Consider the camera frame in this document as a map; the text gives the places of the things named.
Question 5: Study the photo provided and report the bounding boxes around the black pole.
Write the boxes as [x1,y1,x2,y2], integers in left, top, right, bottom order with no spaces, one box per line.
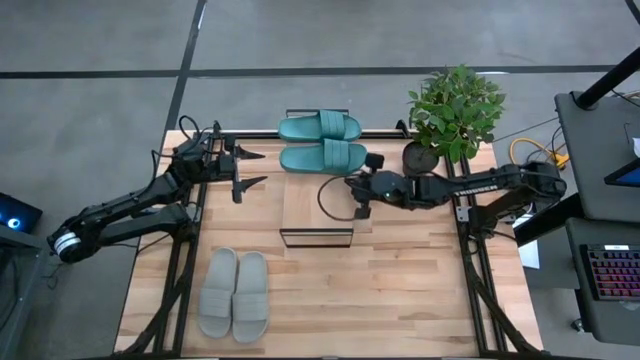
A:
[573,45,640,112]

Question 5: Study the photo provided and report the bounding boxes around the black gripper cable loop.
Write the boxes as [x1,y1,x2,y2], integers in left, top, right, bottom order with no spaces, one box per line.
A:
[316,173,361,223]

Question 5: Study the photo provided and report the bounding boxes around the yellow cable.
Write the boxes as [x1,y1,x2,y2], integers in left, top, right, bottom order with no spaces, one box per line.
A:
[508,136,571,170]

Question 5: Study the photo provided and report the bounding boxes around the green rubber slide sandal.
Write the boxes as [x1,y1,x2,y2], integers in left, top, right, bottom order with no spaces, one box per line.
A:
[277,109,363,144]
[278,138,369,175]

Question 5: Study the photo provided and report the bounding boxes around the backlit computer keyboard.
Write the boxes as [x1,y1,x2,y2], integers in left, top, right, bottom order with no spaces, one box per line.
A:
[579,242,640,303]

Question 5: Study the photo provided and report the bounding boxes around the light grey rubber slide sandal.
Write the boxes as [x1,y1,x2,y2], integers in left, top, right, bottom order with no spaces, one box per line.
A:
[230,250,272,345]
[196,246,241,340]

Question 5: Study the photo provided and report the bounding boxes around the blue lit screen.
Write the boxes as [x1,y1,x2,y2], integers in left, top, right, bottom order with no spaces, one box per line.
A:
[603,157,640,189]

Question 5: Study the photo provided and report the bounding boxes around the white paper sheet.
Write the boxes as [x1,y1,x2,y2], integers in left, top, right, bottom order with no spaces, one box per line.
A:
[517,238,542,271]

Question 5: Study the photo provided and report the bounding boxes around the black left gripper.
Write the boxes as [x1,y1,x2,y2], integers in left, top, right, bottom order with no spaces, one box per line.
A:
[211,143,269,204]

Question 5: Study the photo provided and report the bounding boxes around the grey side stand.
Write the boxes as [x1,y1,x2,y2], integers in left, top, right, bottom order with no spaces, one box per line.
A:
[0,223,82,360]

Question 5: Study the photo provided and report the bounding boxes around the black computer blue lights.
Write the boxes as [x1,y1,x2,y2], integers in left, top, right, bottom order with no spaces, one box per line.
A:
[0,191,44,235]

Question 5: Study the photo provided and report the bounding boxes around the black aluminium table frame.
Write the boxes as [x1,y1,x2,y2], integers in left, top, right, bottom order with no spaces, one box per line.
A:
[113,118,544,359]

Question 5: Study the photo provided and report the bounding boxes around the grey desk top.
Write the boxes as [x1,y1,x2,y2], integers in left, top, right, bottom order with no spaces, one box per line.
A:
[553,90,640,225]

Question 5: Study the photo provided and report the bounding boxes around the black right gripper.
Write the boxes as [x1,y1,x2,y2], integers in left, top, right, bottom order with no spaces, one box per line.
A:
[344,152,418,221]

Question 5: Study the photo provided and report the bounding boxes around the potted green leafy plant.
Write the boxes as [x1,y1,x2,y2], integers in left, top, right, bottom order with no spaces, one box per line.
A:
[401,63,508,178]

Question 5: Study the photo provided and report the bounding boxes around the grey keyboard tray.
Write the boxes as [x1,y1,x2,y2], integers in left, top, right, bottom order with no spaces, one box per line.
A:
[564,216,640,347]

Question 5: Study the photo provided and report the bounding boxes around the black framed wooden shelf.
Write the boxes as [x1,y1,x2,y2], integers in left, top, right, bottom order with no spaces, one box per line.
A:
[277,107,356,250]

